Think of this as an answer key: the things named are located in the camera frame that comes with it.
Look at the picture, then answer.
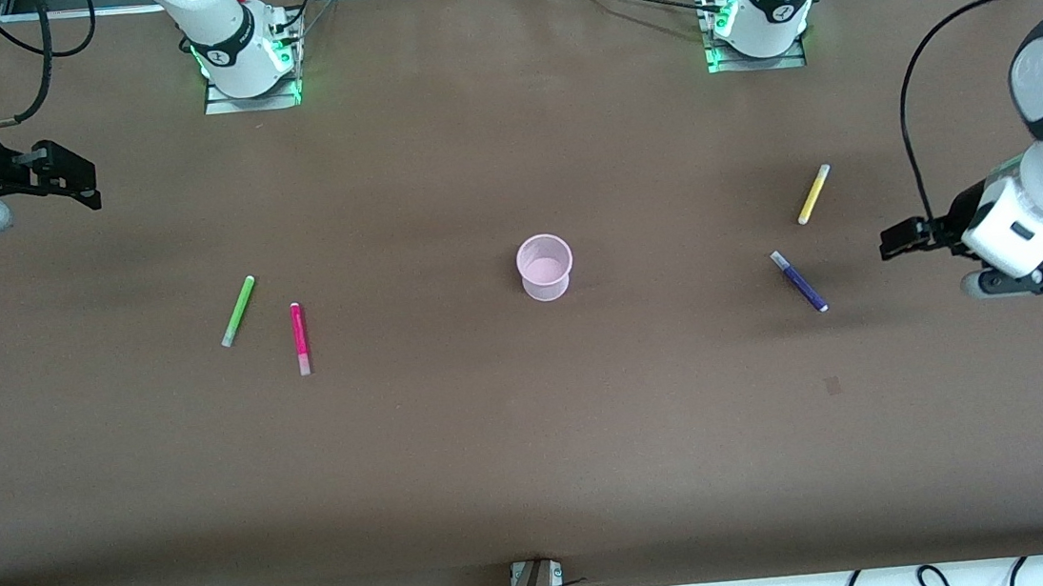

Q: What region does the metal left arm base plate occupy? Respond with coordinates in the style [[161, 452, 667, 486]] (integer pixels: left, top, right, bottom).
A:
[[699, 0, 809, 77]]

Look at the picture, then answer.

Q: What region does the pink plastic cup holder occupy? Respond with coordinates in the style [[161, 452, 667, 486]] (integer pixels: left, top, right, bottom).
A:
[[513, 231, 577, 305]]

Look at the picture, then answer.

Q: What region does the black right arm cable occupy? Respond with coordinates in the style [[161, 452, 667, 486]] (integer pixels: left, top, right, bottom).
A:
[[0, 0, 61, 129]]

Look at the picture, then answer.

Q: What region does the yellow marker pen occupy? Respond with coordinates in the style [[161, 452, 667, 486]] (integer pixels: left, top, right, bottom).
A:
[[792, 163, 837, 227]]

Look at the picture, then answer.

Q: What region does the pink marker pen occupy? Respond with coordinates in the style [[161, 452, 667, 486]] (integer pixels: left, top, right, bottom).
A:
[[289, 300, 313, 378]]

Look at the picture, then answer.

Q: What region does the purple marker pen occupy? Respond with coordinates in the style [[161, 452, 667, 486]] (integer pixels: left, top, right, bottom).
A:
[[770, 246, 831, 318]]

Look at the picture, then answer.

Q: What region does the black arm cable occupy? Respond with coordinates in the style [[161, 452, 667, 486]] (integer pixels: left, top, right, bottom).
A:
[[0, 0, 61, 129], [888, 0, 1043, 228]]

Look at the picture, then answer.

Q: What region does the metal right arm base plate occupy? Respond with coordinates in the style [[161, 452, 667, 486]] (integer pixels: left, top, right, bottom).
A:
[[202, 66, 306, 116]]

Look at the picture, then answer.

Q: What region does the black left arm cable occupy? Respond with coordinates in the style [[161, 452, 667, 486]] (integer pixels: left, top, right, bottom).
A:
[[888, 0, 1043, 228]]

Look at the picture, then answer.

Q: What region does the green marker pen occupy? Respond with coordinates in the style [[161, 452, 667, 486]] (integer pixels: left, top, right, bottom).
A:
[[214, 274, 262, 350]]

